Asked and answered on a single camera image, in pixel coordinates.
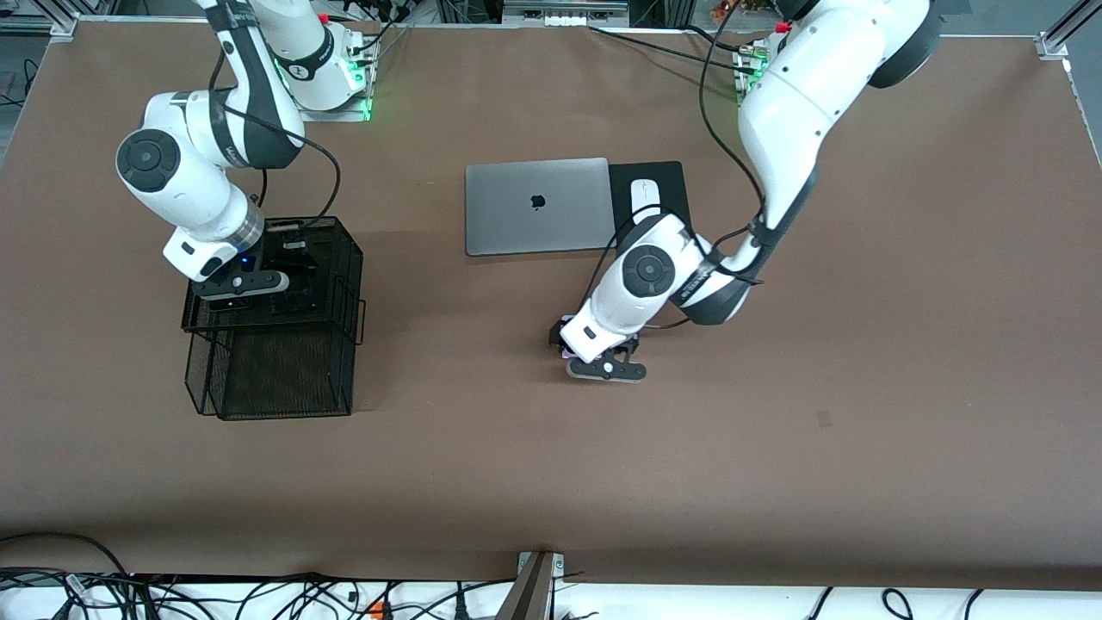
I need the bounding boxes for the tall black smartphone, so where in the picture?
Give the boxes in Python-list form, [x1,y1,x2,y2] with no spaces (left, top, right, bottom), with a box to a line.
[275,245,328,316]

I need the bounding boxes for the silver laptop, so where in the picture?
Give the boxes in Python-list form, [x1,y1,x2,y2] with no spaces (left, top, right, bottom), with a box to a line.
[465,158,618,257]

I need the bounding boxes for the black mouse pad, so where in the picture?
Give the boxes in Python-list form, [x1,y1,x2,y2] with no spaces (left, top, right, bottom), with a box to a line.
[608,160,691,252]

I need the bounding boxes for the white power strip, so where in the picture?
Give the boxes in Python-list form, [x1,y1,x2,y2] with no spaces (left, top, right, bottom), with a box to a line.
[502,0,629,28]

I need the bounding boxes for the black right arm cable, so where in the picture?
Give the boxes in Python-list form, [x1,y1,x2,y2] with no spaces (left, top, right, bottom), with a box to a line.
[211,52,343,233]

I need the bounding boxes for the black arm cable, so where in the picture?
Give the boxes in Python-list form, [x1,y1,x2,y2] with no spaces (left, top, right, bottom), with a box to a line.
[585,0,776,332]
[211,52,343,233]

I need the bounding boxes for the black wire mesh tray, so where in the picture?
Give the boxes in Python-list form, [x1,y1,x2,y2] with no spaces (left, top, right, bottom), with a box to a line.
[181,215,367,422]

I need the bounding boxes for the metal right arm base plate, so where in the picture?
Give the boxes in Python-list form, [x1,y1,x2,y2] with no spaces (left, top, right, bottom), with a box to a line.
[282,86,374,123]

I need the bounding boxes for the black base cables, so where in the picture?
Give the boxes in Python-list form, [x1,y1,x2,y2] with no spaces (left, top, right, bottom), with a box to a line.
[340,0,410,65]

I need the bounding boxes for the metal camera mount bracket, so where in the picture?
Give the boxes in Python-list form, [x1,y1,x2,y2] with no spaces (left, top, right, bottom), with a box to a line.
[495,551,566,620]

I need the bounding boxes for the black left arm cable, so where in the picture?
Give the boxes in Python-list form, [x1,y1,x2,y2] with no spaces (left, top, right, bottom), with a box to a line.
[585,0,776,332]

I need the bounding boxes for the long black table cable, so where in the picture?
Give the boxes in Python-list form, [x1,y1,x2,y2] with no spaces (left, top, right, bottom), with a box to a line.
[588,24,743,71]

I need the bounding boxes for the aluminium frame profile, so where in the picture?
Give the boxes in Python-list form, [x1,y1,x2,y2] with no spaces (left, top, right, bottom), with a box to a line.
[0,9,117,40]
[1036,0,1102,61]

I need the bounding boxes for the curved black table cable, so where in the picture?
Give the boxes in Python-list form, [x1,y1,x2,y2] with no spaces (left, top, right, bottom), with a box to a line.
[680,24,741,54]

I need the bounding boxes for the black looped floor cable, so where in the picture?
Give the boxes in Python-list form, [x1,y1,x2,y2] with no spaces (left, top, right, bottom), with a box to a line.
[0,531,132,580]

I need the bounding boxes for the tangled black floor cables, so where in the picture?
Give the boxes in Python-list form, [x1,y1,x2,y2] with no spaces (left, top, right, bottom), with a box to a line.
[0,568,517,620]

